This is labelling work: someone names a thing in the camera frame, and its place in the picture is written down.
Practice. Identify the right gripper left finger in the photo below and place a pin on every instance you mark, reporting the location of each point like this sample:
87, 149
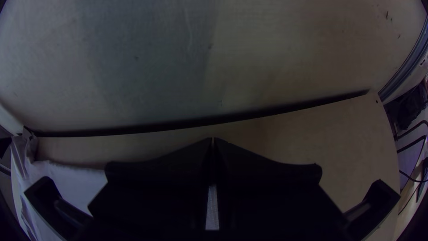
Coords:
153, 201

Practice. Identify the light grey t-shirt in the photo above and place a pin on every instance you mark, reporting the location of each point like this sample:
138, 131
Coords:
73, 180

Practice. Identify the metal frame rail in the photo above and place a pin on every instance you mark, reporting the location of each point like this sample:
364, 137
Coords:
406, 67

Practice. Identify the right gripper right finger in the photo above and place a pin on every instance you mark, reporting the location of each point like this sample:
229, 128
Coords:
274, 201

